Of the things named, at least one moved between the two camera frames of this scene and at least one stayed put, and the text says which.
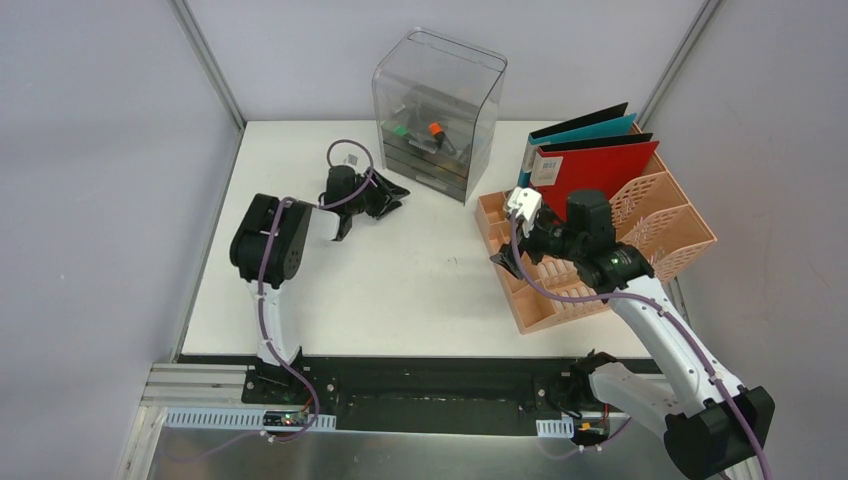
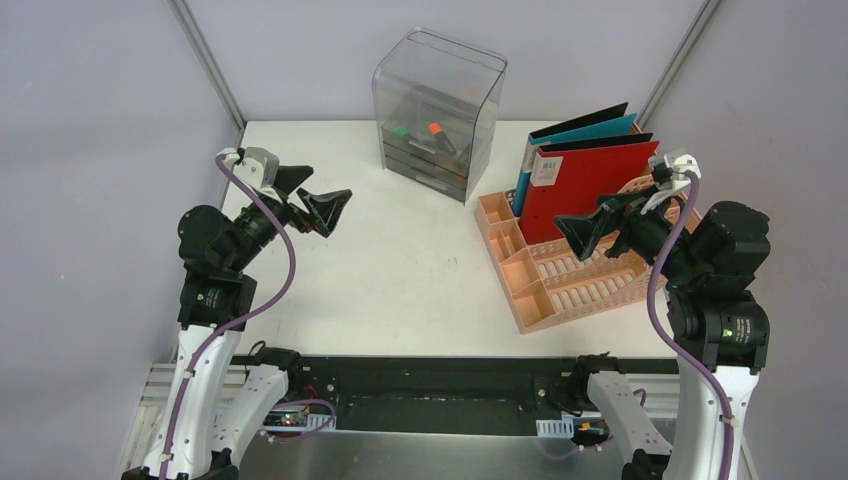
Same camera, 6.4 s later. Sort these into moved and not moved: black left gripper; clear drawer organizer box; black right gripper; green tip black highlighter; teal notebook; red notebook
Moved: black right gripper; black left gripper
Not moved: green tip black highlighter; clear drawer organizer box; red notebook; teal notebook
